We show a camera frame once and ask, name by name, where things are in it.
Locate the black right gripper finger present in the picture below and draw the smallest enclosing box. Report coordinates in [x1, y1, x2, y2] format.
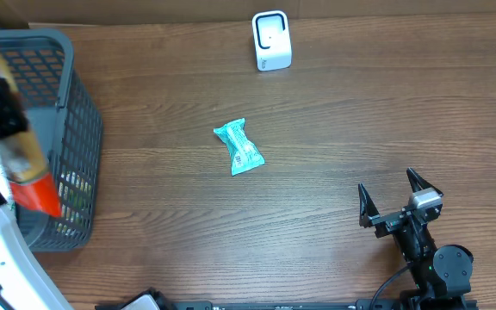
[358, 183, 380, 227]
[406, 167, 443, 196]

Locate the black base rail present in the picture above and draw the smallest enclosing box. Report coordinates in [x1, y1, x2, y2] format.
[95, 296, 480, 310]

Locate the white shampoo tube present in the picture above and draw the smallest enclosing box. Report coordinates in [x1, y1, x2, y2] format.
[0, 157, 16, 214]

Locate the grey plastic shopping basket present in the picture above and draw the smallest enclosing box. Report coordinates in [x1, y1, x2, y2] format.
[0, 29, 103, 252]

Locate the orange spaghetti package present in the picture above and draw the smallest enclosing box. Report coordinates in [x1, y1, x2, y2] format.
[0, 54, 60, 217]

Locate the white barcode scanner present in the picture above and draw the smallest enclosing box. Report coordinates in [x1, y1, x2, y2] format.
[251, 10, 293, 71]

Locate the green yellow snack packet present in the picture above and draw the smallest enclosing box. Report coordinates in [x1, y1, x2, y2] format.
[57, 171, 94, 236]

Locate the teal wipes packet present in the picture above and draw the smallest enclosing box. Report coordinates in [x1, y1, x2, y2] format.
[214, 118, 265, 176]

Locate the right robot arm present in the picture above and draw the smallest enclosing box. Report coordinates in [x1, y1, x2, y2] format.
[358, 168, 476, 309]

